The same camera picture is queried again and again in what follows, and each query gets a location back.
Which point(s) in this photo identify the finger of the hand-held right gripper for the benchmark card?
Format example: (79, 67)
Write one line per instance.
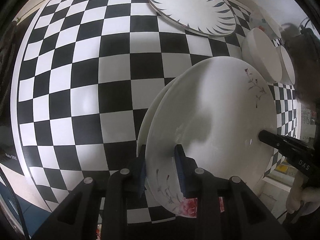
(275, 141)

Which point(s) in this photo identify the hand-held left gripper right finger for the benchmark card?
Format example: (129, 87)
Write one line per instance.
(180, 172)

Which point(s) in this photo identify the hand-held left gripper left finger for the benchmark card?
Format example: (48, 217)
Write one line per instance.
(143, 177)

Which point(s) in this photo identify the pink rose print bowl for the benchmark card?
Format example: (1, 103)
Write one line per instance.
(190, 205)

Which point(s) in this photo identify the plain white plate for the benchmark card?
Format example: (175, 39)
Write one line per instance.
(150, 122)

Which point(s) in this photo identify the white plate with branch print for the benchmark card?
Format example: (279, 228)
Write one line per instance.
(220, 110)

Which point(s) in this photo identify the small white bowl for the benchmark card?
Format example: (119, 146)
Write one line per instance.
(287, 66)

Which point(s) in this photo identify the large white bowl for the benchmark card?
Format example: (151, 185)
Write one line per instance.
(260, 50)

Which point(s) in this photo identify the white bowl with flower print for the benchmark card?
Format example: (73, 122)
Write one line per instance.
(265, 21)

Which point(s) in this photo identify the white plate with blue leaves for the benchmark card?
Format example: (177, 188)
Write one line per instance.
(190, 7)

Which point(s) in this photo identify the person's right hand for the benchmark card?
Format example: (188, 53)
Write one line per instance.
(296, 197)

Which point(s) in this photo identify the dark cloth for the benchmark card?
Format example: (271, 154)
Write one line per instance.
(305, 67)

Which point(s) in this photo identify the black and white checkered tablecloth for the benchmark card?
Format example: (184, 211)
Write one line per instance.
(75, 80)

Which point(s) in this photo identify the black appliance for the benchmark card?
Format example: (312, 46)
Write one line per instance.
(6, 145)

